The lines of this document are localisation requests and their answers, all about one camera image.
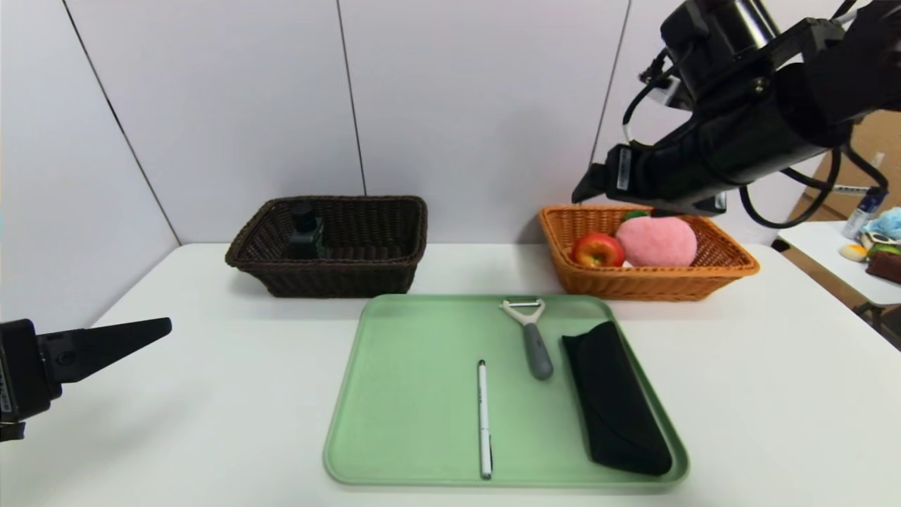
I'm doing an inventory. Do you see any white pen black cap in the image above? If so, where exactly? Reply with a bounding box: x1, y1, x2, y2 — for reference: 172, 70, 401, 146
477, 360, 493, 481

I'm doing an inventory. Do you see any wooden cabinet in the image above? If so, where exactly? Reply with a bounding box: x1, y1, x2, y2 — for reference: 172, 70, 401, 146
785, 109, 901, 223

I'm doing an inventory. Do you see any light green plastic tray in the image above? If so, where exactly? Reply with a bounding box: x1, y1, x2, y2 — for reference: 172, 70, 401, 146
323, 294, 690, 488

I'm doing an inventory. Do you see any pink plush peach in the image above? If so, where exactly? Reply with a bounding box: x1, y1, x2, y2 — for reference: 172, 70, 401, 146
615, 209, 700, 268

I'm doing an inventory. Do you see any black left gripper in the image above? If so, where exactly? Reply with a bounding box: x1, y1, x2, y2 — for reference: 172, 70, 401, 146
0, 317, 172, 424

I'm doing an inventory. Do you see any white side table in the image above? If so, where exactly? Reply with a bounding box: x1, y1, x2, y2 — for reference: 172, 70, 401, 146
776, 222, 901, 308

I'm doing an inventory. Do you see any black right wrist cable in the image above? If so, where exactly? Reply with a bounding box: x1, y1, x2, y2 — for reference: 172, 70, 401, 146
622, 67, 875, 230

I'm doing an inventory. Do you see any black glasses case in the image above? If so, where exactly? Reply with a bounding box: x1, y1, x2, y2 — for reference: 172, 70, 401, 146
561, 321, 674, 477

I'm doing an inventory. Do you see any light blue plush toy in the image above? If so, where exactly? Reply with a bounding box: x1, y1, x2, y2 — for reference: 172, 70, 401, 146
862, 208, 901, 240

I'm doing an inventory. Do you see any dark pump bottle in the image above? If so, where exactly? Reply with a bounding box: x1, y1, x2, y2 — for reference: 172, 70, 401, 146
284, 201, 327, 260

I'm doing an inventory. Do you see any red apple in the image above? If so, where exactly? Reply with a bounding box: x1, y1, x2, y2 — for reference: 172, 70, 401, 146
570, 232, 626, 269

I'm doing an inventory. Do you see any orange wicker basket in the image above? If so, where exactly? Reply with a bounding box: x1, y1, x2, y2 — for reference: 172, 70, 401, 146
538, 204, 761, 302

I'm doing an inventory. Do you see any dark metal table frame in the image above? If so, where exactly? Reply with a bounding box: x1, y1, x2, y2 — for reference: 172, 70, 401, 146
848, 303, 901, 351

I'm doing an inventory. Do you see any dark brown wicker basket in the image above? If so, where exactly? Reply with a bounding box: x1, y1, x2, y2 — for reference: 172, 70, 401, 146
225, 196, 428, 299

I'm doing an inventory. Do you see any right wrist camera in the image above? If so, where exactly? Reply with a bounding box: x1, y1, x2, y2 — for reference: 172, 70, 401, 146
639, 56, 689, 108

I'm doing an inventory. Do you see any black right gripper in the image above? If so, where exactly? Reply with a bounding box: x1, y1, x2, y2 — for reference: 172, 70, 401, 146
571, 112, 716, 211

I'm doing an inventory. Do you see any dark red pouch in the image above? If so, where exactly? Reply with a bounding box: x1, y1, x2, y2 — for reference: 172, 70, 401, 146
865, 251, 901, 286

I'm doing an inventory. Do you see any clear bottle blue cap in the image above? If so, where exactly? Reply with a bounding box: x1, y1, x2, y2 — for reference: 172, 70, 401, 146
842, 187, 888, 241

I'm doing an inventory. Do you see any white peeler grey handle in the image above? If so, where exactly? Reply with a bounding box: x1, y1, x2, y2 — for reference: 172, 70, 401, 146
500, 299, 554, 381

